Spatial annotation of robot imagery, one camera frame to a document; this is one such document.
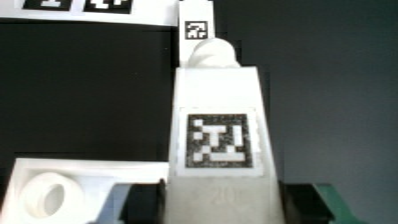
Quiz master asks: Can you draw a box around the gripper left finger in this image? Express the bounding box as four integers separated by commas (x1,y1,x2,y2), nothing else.
107,182,165,224

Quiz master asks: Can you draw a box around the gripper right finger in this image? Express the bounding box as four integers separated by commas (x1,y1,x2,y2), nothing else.
281,183,368,224

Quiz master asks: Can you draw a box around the white square tabletop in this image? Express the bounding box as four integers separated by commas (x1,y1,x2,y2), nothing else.
0,158,169,224

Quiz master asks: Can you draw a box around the white leg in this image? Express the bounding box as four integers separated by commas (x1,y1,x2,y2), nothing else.
165,38,286,224
178,0,215,67

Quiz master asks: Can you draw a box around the white marker sheet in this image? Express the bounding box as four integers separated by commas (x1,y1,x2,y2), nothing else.
0,0,178,26

